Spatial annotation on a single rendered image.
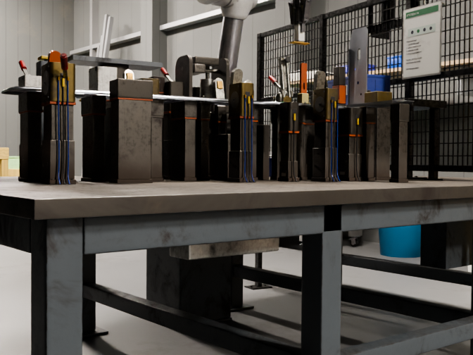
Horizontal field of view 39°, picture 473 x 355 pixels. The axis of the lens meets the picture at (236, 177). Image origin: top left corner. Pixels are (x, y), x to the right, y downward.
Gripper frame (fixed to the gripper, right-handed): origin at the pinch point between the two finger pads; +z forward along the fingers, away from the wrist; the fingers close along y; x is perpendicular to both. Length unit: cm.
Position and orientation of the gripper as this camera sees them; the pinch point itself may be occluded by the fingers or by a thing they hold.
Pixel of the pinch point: (299, 33)
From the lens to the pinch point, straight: 275.3
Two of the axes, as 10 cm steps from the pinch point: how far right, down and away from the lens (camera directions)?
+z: -0.1, 10.0, 0.3
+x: 8.6, -0.1, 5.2
